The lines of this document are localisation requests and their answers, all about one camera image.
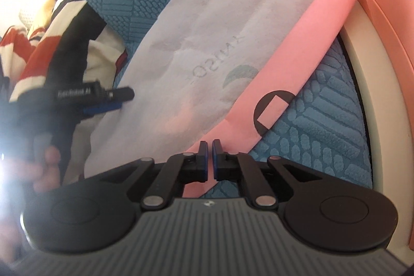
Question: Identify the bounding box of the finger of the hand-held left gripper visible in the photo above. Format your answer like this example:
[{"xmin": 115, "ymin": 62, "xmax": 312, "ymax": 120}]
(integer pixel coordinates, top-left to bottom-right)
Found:
[
  {"xmin": 81, "ymin": 101, "xmax": 123, "ymax": 117},
  {"xmin": 108, "ymin": 87, "xmax": 136, "ymax": 102}
]

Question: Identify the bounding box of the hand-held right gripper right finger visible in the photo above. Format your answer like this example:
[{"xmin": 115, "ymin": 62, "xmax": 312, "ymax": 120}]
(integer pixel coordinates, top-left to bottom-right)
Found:
[{"xmin": 212, "ymin": 139, "xmax": 324, "ymax": 210}]

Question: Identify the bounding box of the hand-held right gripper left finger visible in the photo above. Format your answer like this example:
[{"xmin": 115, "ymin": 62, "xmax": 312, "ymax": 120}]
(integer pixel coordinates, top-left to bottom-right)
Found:
[{"xmin": 100, "ymin": 140, "xmax": 209, "ymax": 210}]

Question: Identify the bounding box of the white paper bag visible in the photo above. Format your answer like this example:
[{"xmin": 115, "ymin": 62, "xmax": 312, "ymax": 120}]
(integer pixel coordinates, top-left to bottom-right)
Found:
[{"xmin": 85, "ymin": 0, "xmax": 329, "ymax": 173}]

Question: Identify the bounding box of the pink paper bag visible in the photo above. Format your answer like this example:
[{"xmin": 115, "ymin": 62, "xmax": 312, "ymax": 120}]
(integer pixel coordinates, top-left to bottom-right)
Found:
[{"xmin": 175, "ymin": 0, "xmax": 361, "ymax": 199}]

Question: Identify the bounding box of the person's left hand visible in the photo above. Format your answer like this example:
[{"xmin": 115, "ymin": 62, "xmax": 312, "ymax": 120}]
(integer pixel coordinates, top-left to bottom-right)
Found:
[{"xmin": 19, "ymin": 134, "xmax": 63, "ymax": 196}]

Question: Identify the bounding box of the red black striped blanket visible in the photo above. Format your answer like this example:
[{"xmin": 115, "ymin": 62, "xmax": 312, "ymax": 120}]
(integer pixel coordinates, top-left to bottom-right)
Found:
[{"xmin": 0, "ymin": 0, "xmax": 128, "ymax": 167}]

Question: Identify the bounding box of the cream chair frame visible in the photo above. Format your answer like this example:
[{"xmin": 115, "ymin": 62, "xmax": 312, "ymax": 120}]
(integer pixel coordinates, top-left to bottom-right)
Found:
[{"xmin": 336, "ymin": 0, "xmax": 414, "ymax": 251}]

